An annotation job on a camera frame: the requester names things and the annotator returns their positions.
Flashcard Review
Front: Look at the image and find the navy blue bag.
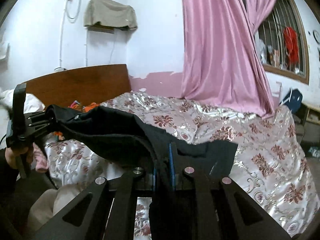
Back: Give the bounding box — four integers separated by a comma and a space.
279, 88, 303, 114

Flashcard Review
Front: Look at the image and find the wooden shelf unit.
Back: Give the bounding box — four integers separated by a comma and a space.
296, 102, 319, 144

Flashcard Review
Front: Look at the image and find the barred wooden window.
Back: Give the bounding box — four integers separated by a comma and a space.
255, 0, 309, 85

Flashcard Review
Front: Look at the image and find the red hanging cloth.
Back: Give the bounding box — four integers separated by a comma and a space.
283, 27, 299, 65

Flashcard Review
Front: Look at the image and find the left hand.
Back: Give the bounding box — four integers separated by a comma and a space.
5, 146, 34, 169

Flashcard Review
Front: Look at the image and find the orange clothing on bed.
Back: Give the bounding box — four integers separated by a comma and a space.
53, 100, 99, 141

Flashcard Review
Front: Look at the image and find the beige cloth covered box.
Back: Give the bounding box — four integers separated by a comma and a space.
83, 0, 138, 30

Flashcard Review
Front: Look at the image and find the round wall clock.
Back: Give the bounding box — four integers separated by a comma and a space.
312, 30, 320, 44

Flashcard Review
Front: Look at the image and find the wooden headboard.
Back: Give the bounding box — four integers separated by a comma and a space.
26, 64, 131, 107

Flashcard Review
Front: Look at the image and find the white wall cable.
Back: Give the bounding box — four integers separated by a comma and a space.
56, 0, 87, 71

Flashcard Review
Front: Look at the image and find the pink curtain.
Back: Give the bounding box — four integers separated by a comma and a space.
181, 0, 276, 118

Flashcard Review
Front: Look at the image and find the floral satin bedspread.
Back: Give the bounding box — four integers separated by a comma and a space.
43, 90, 320, 240

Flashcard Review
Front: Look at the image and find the black garment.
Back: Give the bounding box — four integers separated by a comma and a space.
45, 105, 238, 184

